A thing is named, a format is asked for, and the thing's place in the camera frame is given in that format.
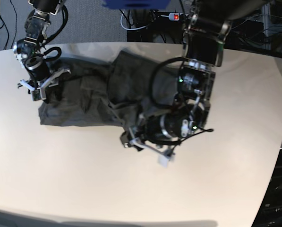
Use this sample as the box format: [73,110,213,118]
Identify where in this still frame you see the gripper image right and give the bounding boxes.
[120,113,190,152]

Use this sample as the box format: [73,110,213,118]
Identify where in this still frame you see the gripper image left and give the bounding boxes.
[25,58,62,104]

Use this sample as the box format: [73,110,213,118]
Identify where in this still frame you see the grey T-shirt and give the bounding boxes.
[38,49,179,152]

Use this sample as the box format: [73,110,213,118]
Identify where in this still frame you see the blue plastic bin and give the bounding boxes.
[103,0,170,9]

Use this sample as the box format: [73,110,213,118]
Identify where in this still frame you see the white power strip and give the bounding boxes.
[168,13,189,22]

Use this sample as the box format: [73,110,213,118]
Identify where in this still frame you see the black OpenArm base box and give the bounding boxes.
[252,149,282,227]

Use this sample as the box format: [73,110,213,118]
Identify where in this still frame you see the white cable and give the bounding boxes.
[120,10,148,31]

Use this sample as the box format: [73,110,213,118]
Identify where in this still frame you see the black cable on wall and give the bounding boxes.
[4,0,18,50]

